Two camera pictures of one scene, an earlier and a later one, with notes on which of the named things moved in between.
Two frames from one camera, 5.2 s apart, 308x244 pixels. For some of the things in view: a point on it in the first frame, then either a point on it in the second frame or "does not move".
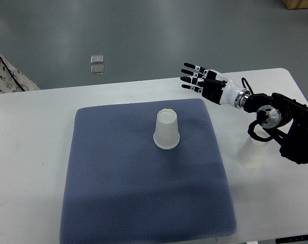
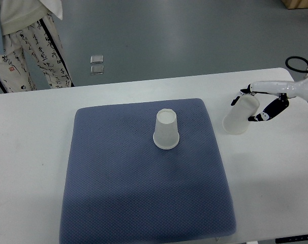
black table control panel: (295, 239) does not move
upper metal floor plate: (97, 59) does not move
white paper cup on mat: (166, 134) does not move
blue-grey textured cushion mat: (142, 172) does not move
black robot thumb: (215, 83) → (277, 107)
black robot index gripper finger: (202, 69) → (247, 91)
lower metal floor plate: (97, 69) does not move
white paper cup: (250, 153) → (236, 120)
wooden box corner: (300, 4) does not move
